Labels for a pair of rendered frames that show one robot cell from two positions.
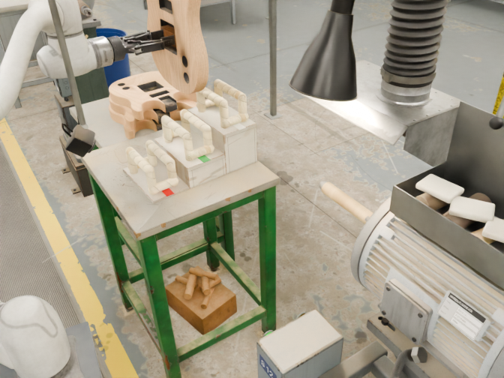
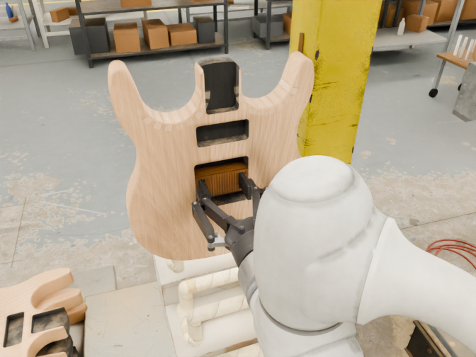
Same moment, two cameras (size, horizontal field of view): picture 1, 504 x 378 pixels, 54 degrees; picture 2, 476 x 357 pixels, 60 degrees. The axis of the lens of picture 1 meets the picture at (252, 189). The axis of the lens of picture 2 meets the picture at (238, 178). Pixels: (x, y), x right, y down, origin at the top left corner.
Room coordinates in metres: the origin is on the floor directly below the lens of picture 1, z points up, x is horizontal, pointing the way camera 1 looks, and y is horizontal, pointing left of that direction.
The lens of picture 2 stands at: (1.44, 0.83, 1.89)
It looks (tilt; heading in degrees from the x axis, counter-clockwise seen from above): 36 degrees down; 285
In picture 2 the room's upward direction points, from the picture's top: straight up
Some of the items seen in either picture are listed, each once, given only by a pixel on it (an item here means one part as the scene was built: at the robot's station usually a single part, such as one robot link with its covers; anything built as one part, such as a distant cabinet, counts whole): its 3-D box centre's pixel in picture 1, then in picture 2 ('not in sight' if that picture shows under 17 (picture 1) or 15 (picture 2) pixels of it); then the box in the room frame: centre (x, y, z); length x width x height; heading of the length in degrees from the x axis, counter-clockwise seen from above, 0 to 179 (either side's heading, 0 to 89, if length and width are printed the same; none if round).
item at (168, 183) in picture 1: (164, 184); not in sight; (1.47, 0.32, 0.96); 0.11 x 0.03 x 0.03; 125
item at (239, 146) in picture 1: (222, 135); (207, 273); (1.73, 0.11, 1.02); 0.27 x 0.15 x 0.17; 35
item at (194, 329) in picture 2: (166, 130); (194, 329); (1.69, 0.32, 1.07); 0.03 x 0.03 x 0.09
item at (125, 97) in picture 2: not in sight; (134, 95); (1.75, 0.31, 1.63); 0.07 x 0.04 x 0.10; 34
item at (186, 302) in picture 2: (185, 124); (186, 300); (1.73, 0.25, 1.07); 0.03 x 0.03 x 0.09
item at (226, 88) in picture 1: (229, 90); not in sight; (1.75, 0.07, 1.20); 0.20 x 0.03 x 0.03; 34
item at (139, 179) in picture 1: (154, 178); not in sight; (1.55, 0.36, 0.94); 0.27 x 0.15 x 0.01; 35
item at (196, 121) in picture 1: (195, 121); (219, 278); (1.66, 0.20, 1.12); 0.20 x 0.03 x 0.03; 34
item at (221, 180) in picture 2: (172, 36); (219, 179); (1.64, 0.25, 1.45); 0.10 x 0.03 x 0.05; 34
